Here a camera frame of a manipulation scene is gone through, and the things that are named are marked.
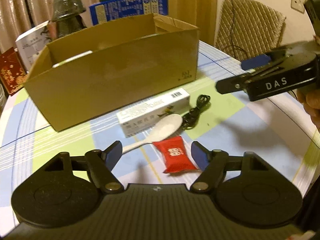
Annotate red candy packet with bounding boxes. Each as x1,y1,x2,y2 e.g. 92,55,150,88
152,136,197,174

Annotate coiled black usb cable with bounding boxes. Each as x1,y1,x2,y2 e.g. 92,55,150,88
180,94,212,131

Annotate red gift box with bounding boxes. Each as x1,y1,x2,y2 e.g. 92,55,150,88
0,47,27,95

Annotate long white ointment box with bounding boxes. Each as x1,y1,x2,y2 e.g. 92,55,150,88
116,88,190,137

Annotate blue milk carton box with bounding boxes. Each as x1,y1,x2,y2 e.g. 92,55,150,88
89,0,169,25

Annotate dark stacked wrapped bowls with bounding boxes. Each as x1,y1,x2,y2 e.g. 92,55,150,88
52,0,86,38

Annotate quilted beige chair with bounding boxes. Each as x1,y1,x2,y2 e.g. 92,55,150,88
215,0,286,61

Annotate white medicine box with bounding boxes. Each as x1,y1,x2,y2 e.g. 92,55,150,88
52,50,93,68

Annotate person's right hand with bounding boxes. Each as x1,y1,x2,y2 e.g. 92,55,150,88
297,89,320,131

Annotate yellow wooden curtain panel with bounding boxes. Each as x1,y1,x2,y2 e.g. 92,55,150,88
168,0,217,45

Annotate white plastic rice spoon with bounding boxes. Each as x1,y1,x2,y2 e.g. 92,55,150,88
123,114,183,154

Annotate beige pleated curtain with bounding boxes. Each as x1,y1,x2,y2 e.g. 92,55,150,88
1,0,99,52

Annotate white humidifier box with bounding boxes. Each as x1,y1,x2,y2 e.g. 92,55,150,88
15,21,52,71

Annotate black power cable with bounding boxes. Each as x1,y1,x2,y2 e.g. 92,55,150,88
222,0,250,62

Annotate open cardboard box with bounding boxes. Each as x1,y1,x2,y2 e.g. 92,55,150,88
24,14,199,132

